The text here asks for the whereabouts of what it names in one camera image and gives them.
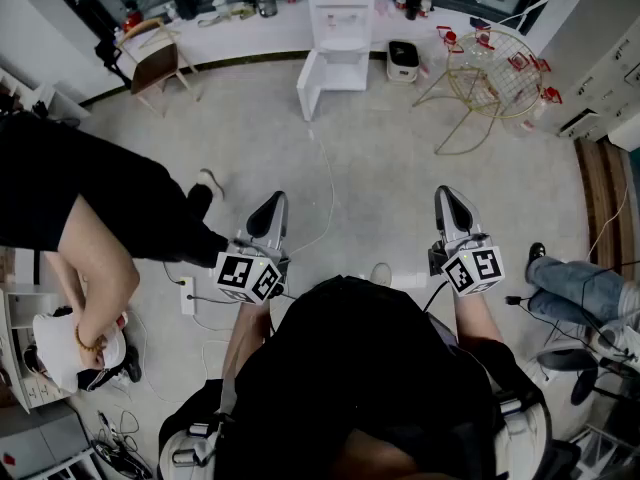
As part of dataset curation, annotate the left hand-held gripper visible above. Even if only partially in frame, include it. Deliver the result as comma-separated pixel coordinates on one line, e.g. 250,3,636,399
214,191,292,305

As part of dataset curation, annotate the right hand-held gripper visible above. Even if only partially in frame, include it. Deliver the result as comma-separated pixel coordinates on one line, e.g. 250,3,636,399
427,185,506,298

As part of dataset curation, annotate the person's left forearm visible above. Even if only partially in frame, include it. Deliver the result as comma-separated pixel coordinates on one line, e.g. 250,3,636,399
222,300,274,384

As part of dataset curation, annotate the person's right forearm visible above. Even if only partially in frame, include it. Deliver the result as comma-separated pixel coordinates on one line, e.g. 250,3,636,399
452,287,506,349

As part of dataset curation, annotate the person's right white shoe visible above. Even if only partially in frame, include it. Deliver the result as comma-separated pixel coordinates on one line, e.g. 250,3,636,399
369,262,394,287

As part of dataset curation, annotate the black device with blue screen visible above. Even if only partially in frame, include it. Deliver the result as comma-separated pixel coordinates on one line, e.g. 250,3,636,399
428,312,459,352

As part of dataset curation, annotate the white power strip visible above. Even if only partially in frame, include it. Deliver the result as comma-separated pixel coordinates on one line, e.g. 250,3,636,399
179,276,197,316

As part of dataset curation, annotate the white appliance with black top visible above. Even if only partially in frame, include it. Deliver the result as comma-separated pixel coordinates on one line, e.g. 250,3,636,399
387,40,421,84

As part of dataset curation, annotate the person's black shirt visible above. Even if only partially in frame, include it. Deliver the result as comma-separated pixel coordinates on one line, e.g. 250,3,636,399
158,275,554,480

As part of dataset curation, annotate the black stool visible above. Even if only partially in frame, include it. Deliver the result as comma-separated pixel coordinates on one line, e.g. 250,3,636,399
537,347,600,407

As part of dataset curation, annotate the white window counter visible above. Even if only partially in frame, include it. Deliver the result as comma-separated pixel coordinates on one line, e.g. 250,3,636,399
117,0,506,69

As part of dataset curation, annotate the wooden chair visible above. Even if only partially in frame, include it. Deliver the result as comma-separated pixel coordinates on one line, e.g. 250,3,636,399
117,16,201,117

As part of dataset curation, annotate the black white-striped jacket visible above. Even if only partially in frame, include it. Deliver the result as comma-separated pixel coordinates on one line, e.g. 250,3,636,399
77,345,144,393

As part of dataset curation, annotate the black bag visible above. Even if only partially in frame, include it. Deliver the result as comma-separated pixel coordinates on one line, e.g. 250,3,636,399
93,39,125,82

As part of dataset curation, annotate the white cloth bag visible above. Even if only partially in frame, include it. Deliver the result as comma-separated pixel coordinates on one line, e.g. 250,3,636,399
32,312,129,394

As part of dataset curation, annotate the white open shelf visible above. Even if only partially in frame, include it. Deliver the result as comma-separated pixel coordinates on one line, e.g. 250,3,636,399
0,65,92,125

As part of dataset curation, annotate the white shelf unit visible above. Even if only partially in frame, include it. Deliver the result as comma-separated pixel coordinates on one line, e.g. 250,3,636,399
0,287,69,414

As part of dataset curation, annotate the black power adapter cable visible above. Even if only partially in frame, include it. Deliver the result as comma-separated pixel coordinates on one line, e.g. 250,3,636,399
504,293,636,364

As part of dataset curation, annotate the group of clear red-handled jugs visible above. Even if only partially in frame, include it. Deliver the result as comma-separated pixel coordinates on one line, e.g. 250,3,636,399
435,23,565,137

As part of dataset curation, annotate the brown bead bracelet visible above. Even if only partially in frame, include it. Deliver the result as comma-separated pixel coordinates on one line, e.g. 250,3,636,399
73,321,107,354

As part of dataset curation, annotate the tangle of black cables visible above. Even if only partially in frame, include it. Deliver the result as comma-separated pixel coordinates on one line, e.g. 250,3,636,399
92,407,152,480

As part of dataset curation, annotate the white wire rack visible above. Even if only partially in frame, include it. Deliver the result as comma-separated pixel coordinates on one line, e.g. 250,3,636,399
569,420,640,480

